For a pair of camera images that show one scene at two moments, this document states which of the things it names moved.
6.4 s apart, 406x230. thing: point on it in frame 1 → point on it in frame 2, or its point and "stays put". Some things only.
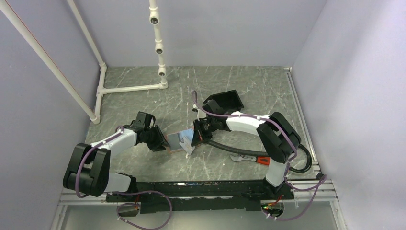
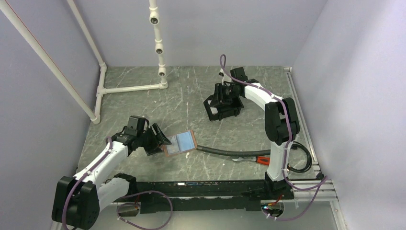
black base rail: [224, 195] stays put
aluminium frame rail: [319, 189] stays put
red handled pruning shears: [261, 160] stays put
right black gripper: [199, 135] → [219, 96]
